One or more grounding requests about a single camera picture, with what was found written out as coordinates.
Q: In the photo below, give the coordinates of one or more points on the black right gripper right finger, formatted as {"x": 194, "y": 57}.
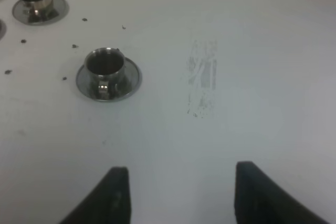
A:
{"x": 258, "y": 199}

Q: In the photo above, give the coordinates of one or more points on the near stainless steel saucer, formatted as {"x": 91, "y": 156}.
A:
{"x": 131, "y": 77}

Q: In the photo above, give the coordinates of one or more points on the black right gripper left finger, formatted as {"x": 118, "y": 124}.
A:
{"x": 108, "y": 202}

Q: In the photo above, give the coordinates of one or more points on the stainless steel teapot saucer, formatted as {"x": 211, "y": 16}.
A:
{"x": 3, "y": 29}

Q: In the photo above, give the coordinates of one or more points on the far stainless steel saucer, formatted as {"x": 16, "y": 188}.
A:
{"x": 59, "y": 10}

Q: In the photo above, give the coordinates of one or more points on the near stainless steel teacup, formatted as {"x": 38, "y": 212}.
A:
{"x": 106, "y": 69}

